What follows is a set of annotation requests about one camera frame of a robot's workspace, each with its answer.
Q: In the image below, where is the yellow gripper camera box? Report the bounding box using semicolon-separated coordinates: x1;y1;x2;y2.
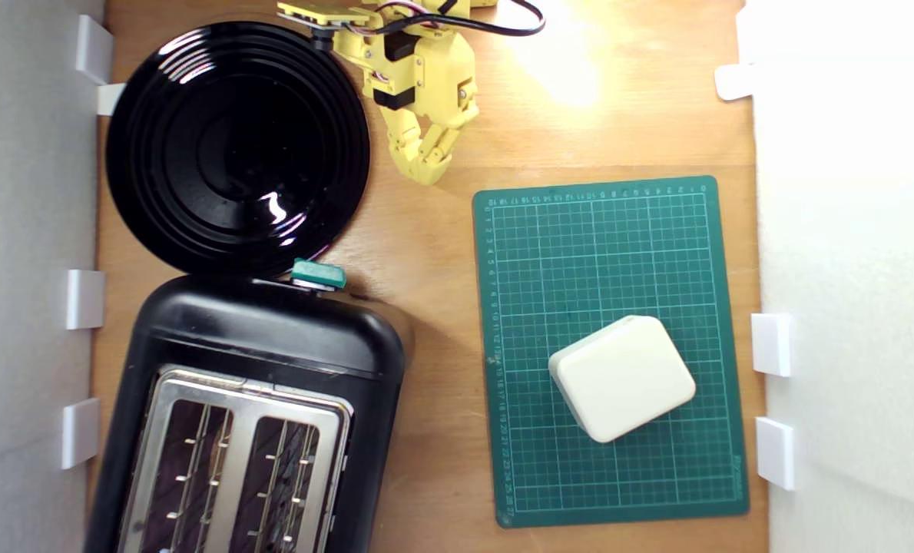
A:
276;0;373;31

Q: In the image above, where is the white wall clip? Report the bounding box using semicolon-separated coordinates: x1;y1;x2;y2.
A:
75;15;114;86
714;63;757;102
750;313;793;378
61;397;101;470
755;416;797;492
67;269;107;330
96;82;126;117

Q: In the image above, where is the black round plate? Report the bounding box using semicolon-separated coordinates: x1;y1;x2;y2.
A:
106;21;372;277

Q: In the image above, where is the green cutting mat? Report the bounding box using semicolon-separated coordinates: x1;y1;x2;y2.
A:
472;175;751;529

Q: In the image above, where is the black two-slot toaster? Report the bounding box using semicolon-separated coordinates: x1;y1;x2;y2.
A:
83;274;409;553

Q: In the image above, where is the green toaster lever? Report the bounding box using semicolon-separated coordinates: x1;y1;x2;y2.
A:
290;259;347;291

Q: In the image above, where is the white rounded block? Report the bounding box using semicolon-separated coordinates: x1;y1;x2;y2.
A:
548;315;697;445

